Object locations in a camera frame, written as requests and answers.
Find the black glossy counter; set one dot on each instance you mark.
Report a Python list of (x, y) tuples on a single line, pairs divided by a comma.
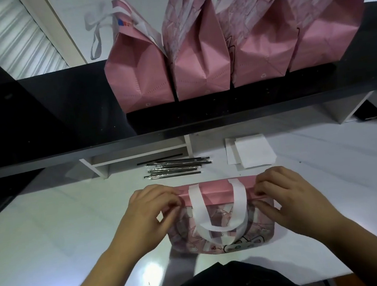
[(85, 109)]

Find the pile of straws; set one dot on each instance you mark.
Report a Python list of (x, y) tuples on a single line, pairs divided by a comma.
[(177, 166)]

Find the white triangular support bracket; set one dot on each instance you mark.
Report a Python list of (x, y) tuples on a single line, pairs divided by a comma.
[(342, 110)]

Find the pink paper bag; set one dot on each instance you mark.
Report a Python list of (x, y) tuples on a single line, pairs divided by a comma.
[(330, 38), (215, 191), (140, 82), (203, 67), (263, 56)]

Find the cream shutter side frame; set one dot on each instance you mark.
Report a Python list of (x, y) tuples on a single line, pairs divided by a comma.
[(54, 30)]

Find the person's left hand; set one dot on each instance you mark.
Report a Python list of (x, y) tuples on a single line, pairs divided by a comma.
[(143, 225)]

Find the white roller shutter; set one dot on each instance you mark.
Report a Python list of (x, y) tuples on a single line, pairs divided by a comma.
[(7, 36)]

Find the person's right hand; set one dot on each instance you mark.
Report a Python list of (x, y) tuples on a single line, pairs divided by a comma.
[(302, 206)]

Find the black phone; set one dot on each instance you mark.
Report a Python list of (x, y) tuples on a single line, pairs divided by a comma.
[(369, 110)]

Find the stack of white napkins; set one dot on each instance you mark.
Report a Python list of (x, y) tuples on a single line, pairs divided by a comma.
[(254, 150)]

